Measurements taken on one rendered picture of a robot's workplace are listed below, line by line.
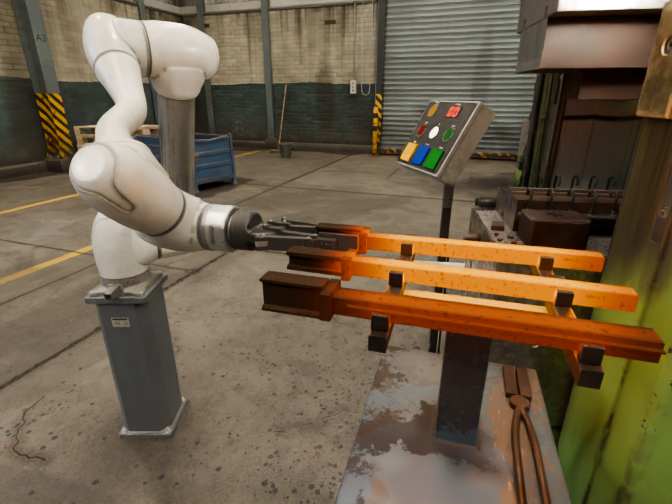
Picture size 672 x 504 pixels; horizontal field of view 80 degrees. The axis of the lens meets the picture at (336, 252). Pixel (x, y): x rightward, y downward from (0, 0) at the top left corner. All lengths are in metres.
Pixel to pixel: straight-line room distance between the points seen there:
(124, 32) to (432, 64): 8.09
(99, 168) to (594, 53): 0.94
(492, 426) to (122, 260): 1.17
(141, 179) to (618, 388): 0.89
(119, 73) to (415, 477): 1.00
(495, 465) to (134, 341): 1.23
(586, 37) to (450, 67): 7.96
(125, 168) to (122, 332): 0.98
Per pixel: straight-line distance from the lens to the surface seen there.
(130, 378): 1.68
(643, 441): 0.89
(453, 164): 1.47
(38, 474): 1.89
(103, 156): 0.67
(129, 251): 1.47
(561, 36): 1.03
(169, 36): 1.22
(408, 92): 9.06
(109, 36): 1.19
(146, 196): 0.69
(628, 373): 0.91
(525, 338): 0.47
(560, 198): 1.09
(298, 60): 9.86
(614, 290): 0.61
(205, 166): 5.84
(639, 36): 1.08
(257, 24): 10.38
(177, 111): 1.29
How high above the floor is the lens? 1.22
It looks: 21 degrees down
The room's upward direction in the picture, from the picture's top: straight up
